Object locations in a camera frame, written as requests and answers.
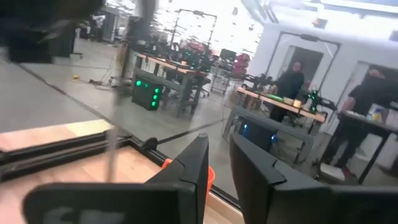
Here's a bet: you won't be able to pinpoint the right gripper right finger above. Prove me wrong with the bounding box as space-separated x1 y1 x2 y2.
229 133 321 224

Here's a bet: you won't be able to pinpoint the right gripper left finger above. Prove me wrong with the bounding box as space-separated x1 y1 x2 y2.
146 133 210 224

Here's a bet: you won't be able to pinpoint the orange plastic mug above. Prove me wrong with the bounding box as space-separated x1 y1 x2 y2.
161 157 216 195

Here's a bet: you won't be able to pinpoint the wooden workbench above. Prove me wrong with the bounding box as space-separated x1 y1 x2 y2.
133 52 210 118
223 86 328 163

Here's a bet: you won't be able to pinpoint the computer tower green lights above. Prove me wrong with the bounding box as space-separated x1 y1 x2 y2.
131 77 163 111

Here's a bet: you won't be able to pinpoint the person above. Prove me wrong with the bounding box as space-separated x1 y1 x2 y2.
323 65 398 170
269 60 306 123

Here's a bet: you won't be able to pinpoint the black table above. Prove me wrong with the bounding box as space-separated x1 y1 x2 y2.
337 109 398 185

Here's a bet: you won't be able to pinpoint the black rig frame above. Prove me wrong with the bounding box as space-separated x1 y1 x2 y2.
266 30 341 103
169 8 218 51

